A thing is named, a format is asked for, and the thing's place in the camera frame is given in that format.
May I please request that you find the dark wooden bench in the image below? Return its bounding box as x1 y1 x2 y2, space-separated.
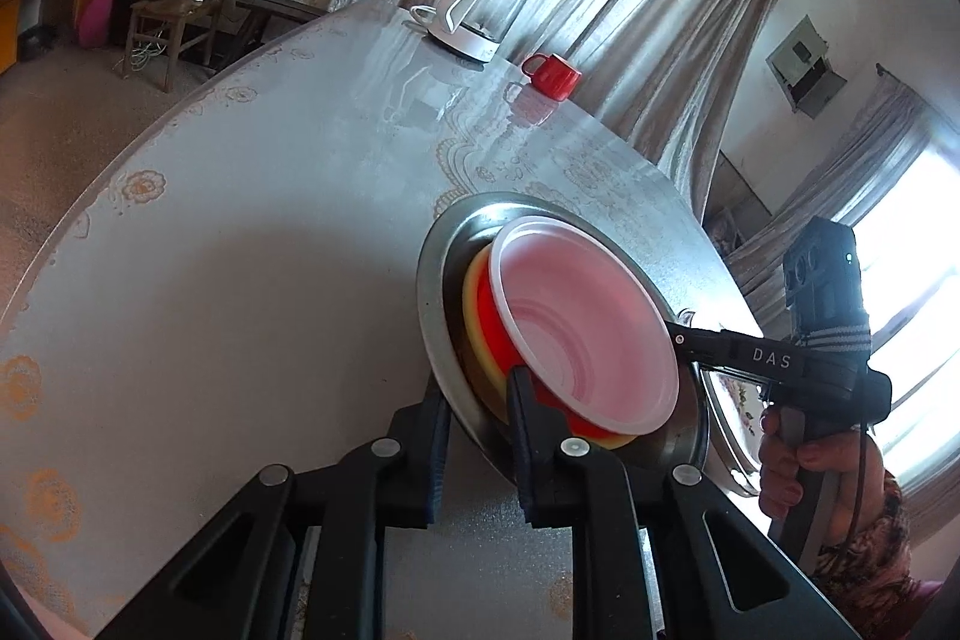
217 0 327 70

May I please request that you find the floral lace tablecloth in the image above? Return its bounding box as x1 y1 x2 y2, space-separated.
2 2 757 633

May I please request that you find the white glass electric kettle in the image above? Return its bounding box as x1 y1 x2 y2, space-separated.
409 0 527 64

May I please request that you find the stainless steel basin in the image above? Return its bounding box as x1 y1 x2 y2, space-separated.
415 191 709 481

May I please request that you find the large dragon pattern plate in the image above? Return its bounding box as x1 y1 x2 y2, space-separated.
700 370 765 498

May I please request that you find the person's right hand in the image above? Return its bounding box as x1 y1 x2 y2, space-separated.
760 406 887 546

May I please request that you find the red ceramic mug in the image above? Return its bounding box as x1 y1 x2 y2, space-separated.
521 53 581 103

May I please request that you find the wall electrical box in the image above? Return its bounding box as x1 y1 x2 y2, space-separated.
766 16 848 120

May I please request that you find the yellow plastic bowl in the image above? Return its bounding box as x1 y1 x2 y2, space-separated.
460 244 635 450

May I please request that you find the pink bag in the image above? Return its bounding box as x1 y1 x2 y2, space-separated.
76 0 114 49

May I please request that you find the red plastic bowl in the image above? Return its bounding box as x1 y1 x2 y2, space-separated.
487 216 679 437

